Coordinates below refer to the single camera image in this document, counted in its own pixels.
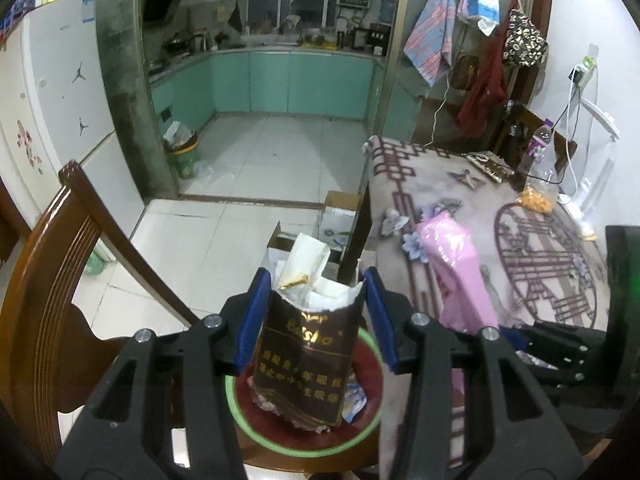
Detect red garment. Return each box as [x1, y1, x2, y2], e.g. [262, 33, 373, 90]
[457, 35, 511, 136]

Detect brown handbag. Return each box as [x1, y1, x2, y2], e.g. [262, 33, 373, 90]
[450, 54, 476, 91]

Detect white hanging cable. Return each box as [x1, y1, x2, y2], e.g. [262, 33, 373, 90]
[431, 75, 451, 148]

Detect brown carved wooden chair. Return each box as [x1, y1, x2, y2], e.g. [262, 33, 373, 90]
[0, 160, 381, 471]

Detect clear plastic bag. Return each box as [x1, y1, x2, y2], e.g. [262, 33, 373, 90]
[192, 160, 221, 182]

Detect purple-label plastic water bottle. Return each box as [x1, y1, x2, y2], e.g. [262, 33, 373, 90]
[517, 119, 555, 176]

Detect glass sliding door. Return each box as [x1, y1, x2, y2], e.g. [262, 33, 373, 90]
[367, 0, 538, 143]

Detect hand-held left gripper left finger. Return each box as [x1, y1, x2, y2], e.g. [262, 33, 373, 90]
[54, 267, 273, 480]

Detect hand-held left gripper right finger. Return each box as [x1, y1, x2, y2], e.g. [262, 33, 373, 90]
[363, 265, 586, 480]

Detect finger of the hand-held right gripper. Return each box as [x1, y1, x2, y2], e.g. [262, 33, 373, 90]
[500, 330, 607, 388]
[530, 321, 608, 361]

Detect red basin with green rim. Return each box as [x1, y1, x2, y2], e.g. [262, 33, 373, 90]
[224, 327, 386, 453]

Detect brown snack wrapper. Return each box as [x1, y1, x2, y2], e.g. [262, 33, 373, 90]
[247, 232, 366, 433]

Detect green plastic container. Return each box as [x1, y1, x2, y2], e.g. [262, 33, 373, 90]
[82, 250, 108, 276]

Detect black letter-print bag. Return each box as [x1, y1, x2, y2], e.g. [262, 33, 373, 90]
[502, 9, 549, 67]

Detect clear bag of orange snacks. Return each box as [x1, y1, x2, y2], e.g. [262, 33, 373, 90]
[515, 167, 561, 216]

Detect white desk lamp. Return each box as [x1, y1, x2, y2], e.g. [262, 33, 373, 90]
[557, 97, 621, 238]

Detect dark wooden chair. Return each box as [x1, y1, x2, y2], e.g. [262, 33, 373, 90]
[492, 105, 578, 181]

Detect wall power strip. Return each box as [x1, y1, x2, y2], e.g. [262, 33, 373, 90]
[570, 59, 597, 88]

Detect green trash bucket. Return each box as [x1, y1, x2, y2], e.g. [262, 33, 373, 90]
[164, 121, 200, 180]

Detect white lamp cable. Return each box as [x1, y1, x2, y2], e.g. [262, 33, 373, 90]
[552, 80, 581, 181]

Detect plaid towel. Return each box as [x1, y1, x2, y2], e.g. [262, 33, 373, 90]
[404, 0, 456, 88]

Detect white box with green print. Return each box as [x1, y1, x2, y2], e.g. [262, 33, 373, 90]
[320, 190, 363, 251]

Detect pink plastic bag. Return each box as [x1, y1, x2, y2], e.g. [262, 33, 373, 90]
[415, 211, 501, 333]

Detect dark brown snack packet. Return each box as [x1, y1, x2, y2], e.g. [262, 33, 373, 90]
[462, 152, 516, 183]

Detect white refrigerator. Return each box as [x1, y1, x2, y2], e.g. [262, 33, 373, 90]
[0, 0, 146, 271]

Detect black wok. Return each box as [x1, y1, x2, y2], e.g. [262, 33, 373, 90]
[162, 32, 193, 56]

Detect teal kitchen cabinets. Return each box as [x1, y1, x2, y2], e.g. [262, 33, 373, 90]
[150, 47, 386, 136]

